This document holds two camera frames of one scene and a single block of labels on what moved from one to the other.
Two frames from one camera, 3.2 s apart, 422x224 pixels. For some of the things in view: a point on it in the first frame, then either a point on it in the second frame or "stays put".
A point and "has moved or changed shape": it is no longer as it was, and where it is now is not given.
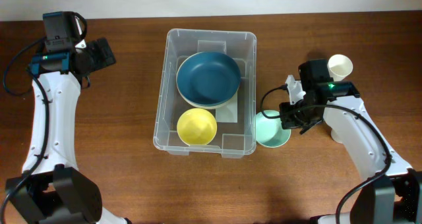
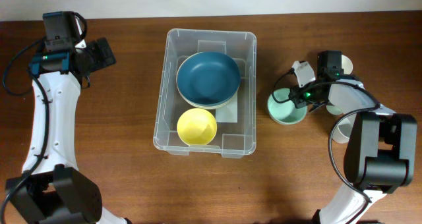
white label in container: x=229 y=112 stays put
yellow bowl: x=196 y=126 stays put
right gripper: x=287 y=120 → x=297 y=98
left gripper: x=101 y=61 stays put
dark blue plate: x=208 y=78 stays put
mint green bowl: x=270 y=132 has moved or changed shape
